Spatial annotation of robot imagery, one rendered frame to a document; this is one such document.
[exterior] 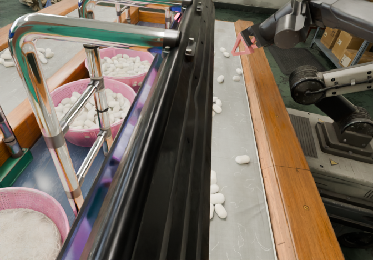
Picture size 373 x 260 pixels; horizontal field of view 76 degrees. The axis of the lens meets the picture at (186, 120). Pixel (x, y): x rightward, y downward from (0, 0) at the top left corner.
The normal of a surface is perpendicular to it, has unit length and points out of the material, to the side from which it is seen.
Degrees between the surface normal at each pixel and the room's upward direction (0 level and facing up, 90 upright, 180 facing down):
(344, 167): 0
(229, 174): 0
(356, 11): 41
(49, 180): 0
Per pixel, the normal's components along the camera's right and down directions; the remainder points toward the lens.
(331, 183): -0.26, 0.59
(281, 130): 0.09, -0.77
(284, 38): -0.30, 0.82
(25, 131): 0.99, 0.14
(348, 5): -0.54, -0.46
